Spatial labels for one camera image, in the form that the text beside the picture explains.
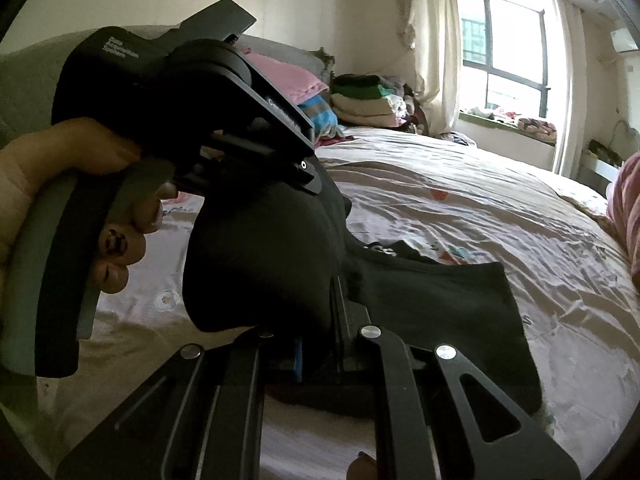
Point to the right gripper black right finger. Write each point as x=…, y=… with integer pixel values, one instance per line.
x=437, y=415

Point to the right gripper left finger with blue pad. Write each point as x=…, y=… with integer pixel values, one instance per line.
x=199, y=416

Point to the black shirt with orange patches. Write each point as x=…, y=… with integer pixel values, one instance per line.
x=262, y=253

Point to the stack of folded clothes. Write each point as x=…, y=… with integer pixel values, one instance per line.
x=377, y=101

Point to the clothes on window sill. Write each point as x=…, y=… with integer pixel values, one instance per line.
x=538, y=129

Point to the person's right hand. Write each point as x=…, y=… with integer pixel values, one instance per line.
x=364, y=467

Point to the person's left hand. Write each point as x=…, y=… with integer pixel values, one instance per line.
x=31, y=160

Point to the pink pillow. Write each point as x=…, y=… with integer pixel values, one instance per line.
x=296, y=83

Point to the blue striped folded cloth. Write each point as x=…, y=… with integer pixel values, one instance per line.
x=323, y=118

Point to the grey quilted headboard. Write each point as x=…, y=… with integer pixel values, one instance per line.
x=29, y=76

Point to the strawberry print bed sheet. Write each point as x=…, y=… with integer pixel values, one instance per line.
x=456, y=205

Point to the cream curtain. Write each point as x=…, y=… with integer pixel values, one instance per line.
x=432, y=32

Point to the pink blanket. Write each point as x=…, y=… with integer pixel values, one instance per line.
x=624, y=212

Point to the white air conditioner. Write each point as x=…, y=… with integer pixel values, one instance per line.
x=623, y=41

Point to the window with dark frame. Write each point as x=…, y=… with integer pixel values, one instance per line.
x=504, y=59

